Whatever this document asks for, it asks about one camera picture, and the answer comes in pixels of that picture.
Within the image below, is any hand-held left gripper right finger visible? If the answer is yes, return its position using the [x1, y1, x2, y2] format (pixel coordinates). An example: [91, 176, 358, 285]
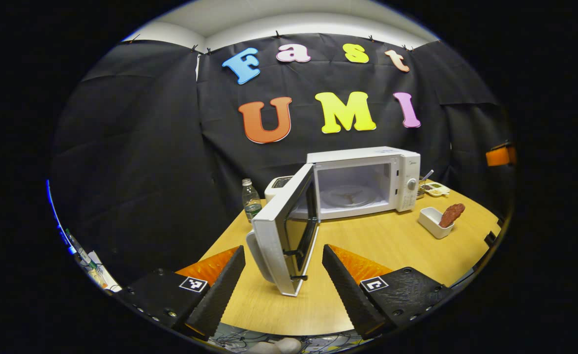
[322, 243, 454, 340]

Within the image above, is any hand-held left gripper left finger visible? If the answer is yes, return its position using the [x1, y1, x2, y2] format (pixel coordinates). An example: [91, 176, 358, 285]
[115, 245, 246, 340]

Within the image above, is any brown meat piece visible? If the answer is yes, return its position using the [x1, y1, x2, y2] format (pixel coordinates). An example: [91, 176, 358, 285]
[438, 203, 466, 229]

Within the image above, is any white microwave oven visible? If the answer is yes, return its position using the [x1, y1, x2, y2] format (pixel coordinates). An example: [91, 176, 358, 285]
[246, 146, 421, 297]

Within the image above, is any white divided snack dish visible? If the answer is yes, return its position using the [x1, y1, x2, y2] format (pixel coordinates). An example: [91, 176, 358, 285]
[424, 180, 451, 198]

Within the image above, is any white rectangular dish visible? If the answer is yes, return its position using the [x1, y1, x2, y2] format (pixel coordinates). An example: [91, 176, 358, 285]
[418, 206, 455, 240]

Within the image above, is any clear plastic water bottle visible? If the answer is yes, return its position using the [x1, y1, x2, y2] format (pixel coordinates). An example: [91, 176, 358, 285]
[242, 178, 263, 223]

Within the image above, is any glass turntable plate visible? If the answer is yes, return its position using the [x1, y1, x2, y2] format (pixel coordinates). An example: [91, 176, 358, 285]
[320, 184, 376, 208]

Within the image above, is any white toaster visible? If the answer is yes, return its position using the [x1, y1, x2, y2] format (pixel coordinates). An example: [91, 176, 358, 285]
[264, 176, 295, 203]

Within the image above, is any black backdrop cloth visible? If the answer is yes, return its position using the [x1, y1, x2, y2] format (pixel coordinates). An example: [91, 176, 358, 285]
[48, 32, 516, 291]

